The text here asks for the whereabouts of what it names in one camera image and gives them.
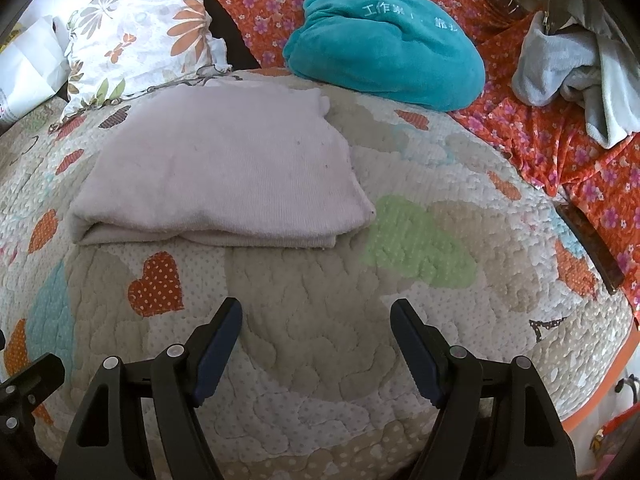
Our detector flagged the red floral blanket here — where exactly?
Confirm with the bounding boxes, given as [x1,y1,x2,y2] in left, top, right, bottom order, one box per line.
[218,0,639,307]

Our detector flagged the pale pink embroidered garment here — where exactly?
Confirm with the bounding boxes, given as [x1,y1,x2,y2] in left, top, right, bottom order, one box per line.
[67,81,375,248]

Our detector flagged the white floral pillow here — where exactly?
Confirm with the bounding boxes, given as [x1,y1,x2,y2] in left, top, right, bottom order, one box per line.
[60,0,231,122]

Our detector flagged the patchwork heart quilt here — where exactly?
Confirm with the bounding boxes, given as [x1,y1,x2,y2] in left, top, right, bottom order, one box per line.
[1,86,632,479]

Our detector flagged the grey cloth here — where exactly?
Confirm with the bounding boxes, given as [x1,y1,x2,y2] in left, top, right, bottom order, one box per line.
[512,0,639,148]

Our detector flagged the teal plush towel bundle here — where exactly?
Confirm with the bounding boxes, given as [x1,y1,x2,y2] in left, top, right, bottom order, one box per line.
[282,0,485,112]

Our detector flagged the white plastic bag red handles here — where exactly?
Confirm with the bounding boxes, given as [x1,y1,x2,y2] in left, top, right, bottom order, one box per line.
[1,16,70,132]

